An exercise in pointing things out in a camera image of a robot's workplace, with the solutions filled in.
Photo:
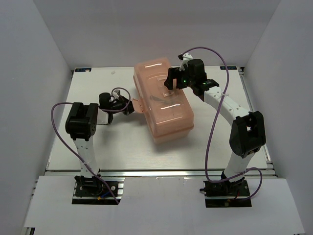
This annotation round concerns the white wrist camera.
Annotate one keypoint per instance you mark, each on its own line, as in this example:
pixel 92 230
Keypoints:
pixel 116 93
pixel 184 60

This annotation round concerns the pink plastic toolbox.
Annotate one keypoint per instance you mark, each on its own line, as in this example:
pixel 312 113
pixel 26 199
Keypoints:
pixel 168 113

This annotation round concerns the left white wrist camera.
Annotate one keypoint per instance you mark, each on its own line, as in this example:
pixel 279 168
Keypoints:
pixel 116 93

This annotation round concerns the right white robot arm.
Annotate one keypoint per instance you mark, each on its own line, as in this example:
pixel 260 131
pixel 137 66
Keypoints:
pixel 247 134

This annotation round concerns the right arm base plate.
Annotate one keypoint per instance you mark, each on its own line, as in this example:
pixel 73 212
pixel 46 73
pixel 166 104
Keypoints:
pixel 226 194

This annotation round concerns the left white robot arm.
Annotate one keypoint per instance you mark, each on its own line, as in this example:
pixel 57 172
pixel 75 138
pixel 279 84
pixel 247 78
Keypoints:
pixel 83 120

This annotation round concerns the white front cover board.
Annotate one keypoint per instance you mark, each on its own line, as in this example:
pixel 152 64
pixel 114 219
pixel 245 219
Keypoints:
pixel 161 206

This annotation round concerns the blue label right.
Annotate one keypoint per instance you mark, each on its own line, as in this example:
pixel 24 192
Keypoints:
pixel 228 68

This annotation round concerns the blue label left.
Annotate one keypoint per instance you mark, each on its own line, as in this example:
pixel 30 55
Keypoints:
pixel 82 69

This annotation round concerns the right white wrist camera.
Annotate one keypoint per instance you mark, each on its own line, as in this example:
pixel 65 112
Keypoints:
pixel 184 60

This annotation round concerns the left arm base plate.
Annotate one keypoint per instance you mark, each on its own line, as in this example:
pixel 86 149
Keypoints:
pixel 92 191

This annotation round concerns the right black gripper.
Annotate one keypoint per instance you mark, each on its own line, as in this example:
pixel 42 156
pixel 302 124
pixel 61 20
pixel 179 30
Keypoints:
pixel 174 73

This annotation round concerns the aluminium table edge rail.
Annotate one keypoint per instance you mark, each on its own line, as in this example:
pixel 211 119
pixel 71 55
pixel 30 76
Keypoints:
pixel 213 174

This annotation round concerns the blue label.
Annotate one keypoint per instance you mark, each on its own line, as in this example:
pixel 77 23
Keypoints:
pixel 82 69
pixel 228 68

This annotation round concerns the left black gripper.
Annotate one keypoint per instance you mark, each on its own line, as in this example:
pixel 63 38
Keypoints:
pixel 129 108

